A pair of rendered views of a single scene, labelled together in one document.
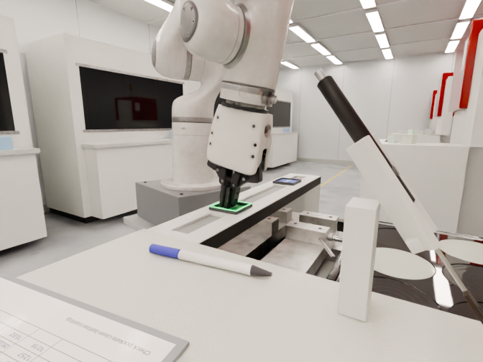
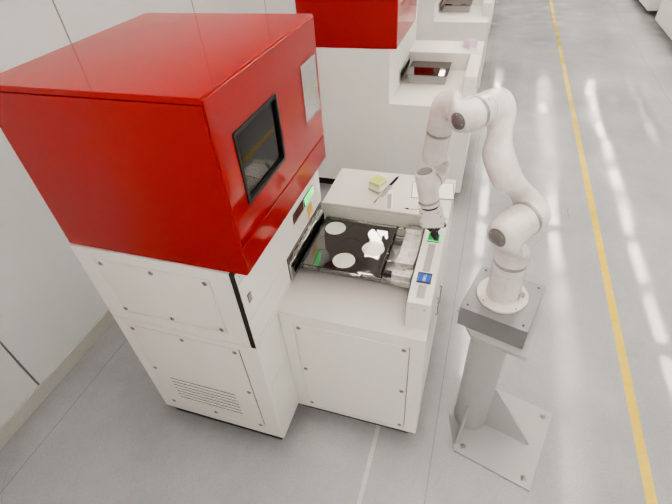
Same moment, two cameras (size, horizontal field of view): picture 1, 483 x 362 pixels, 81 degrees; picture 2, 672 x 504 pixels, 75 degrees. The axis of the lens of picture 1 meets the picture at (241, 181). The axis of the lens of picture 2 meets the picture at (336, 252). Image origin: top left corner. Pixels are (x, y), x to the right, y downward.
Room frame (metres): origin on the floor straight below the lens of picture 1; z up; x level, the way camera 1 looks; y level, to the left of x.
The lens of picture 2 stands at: (1.85, -0.67, 2.20)
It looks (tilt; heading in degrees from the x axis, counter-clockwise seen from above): 41 degrees down; 170
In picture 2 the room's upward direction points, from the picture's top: 5 degrees counter-clockwise
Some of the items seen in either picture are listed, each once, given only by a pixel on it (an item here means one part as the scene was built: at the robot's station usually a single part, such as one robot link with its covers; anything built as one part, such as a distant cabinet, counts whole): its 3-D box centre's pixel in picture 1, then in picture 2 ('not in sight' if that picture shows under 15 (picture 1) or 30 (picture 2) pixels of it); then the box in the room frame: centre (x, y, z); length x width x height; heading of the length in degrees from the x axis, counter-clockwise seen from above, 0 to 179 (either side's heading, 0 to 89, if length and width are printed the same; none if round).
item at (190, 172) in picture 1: (192, 154); (506, 278); (0.84, 0.15, 1.02); 0.19 x 0.19 x 0.18
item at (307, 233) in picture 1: (307, 232); (405, 263); (0.53, -0.13, 0.89); 0.08 x 0.03 x 0.03; 59
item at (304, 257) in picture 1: (292, 262); (408, 256); (0.46, -0.09, 0.87); 0.36 x 0.08 x 0.03; 149
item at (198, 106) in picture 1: (203, 81); (510, 239); (0.86, 0.11, 1.23); 0.19 x 0.12 x 0.24; 112
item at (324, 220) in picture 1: (318, 220); (401, 275); (0.60, -0.17, 0.89); 0.08 x 0.03 x 0.03; 59
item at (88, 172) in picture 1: (129, 132); not in sight; (3.92, 1.54, 1.00); 1.80 x 1.08 x 2.00; 149
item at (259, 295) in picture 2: not in sight; (287, 244); (0.39, -0.61, 1.02); 0.82 x 0.03 x 0.40; 149
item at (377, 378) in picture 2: not in sight; (377, 308); (0.33, -0.19, 0.41); 0.97 x 0.64 x 0.82; 149
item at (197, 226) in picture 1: (262, 224); (428, 268); (0.58, -0.05, 0.89); 0.55 x 0.09 x 0.14; 149
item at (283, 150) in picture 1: (269, 128); not in sight; (7.68, -0.74, 1.00); 1.80 x 1.08 x 2.00; 149
